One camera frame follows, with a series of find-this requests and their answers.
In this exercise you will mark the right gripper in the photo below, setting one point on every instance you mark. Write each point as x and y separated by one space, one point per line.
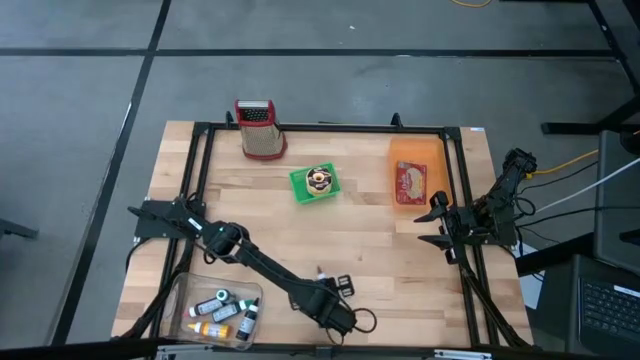
462 225

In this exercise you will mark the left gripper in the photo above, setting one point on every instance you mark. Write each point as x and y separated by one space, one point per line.
320 297

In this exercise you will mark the red popcorn packet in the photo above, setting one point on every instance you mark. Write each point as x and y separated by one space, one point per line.
411 182

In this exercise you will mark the purple-label black-tip bottle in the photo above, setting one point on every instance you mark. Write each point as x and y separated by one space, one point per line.
247 324

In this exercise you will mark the chocolate-iced toy donut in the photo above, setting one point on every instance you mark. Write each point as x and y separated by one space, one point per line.
319 179

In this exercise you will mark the green-tip dark bottle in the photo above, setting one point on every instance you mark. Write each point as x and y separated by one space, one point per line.
224 295
227 312

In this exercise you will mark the orange bottle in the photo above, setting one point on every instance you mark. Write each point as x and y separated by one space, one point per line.
212 330

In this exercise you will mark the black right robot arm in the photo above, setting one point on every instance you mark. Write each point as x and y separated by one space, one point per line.
505 195

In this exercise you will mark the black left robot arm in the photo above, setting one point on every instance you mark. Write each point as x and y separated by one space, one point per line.
260 262

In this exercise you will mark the orange plastic bin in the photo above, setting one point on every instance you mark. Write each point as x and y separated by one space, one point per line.
417 150

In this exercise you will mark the green plastic basket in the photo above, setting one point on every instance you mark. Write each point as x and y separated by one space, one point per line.
298 192

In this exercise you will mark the metal grater with red trim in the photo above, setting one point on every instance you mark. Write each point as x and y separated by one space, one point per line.
260 140

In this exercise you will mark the clear plastic container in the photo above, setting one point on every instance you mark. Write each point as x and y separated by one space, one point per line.
172 300

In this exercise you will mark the grey monitor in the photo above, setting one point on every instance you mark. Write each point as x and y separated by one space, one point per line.
617 210

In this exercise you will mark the dark grey laptop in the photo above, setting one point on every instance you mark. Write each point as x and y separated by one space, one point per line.
605 310

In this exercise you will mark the black stand legs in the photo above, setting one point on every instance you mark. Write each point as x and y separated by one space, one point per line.
615 60

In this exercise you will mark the black chair base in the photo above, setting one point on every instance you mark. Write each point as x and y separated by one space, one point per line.
15 229

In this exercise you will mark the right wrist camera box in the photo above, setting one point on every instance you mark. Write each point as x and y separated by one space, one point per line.
464 219

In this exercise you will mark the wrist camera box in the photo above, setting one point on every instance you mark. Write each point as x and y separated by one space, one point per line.
342 320
464 219

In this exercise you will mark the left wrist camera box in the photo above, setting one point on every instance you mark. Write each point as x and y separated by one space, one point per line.
342 320

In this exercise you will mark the black aluminium table frame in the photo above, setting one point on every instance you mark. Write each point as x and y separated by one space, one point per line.
325 127

